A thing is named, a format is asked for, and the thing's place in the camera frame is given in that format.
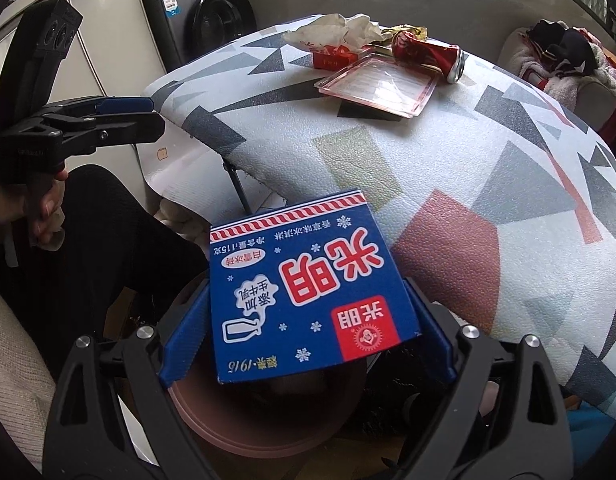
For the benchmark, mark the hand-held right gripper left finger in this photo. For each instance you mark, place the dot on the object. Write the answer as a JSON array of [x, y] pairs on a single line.
[[185, 340]]

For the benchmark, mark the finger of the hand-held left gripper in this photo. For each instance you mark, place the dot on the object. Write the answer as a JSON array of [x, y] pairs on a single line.
[[118, 132], [123, 105]]

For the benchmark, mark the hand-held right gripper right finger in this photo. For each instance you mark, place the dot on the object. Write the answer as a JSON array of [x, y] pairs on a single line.
[[432, 332]]

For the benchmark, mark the dark brown trash bin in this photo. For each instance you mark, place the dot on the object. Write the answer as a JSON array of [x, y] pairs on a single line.
[[268, 425]]

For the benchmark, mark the blue printed carton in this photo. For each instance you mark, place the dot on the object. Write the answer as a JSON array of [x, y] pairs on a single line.
[[308, 285]]

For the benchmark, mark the small red box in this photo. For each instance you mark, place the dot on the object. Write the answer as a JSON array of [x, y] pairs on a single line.
[[333, 58]]

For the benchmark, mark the white tissue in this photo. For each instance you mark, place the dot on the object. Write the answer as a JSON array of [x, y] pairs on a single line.
[[338, 30]]

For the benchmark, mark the pink clear plastic tray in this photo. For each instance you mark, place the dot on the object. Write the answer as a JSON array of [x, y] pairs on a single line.
[[382, 85]]

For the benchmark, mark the red soda can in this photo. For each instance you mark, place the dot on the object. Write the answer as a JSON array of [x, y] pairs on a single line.
[[427, 55]]

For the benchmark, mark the gold foil wrapper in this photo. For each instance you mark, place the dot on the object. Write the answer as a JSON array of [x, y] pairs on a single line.
[[407, 31]]

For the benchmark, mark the person's left hand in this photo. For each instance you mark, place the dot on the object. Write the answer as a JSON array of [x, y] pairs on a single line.
[[47, 210]]

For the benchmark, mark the white cabinet with countertop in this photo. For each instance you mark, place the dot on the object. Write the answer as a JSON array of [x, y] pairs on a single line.
[[103, 35]]

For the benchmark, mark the person's leg in dark pants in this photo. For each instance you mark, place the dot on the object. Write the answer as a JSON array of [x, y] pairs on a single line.
[[103, 240]]

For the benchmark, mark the grey washing machine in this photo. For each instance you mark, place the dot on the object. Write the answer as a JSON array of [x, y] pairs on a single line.
[[208, 15]]

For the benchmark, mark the black table leg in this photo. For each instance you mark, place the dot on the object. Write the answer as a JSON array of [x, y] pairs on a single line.
[[236, 185]]

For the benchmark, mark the beige seat cushion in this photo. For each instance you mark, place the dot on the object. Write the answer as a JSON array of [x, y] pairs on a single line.
[[13, 355]]

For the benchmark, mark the blue plastic object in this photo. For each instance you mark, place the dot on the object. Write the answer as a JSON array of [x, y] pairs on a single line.
[[590, 427]]

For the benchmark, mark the white fleece garment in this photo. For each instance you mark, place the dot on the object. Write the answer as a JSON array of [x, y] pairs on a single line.
[[562, 92]]

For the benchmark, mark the beige chair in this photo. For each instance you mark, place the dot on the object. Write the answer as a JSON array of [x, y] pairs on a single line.
[[595, 95]]

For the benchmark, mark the pink fuzzy garment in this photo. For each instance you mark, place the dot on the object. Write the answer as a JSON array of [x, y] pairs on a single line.
[[607, 72]]

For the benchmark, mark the black garment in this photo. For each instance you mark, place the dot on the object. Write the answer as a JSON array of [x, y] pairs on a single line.
[[562, 45]]

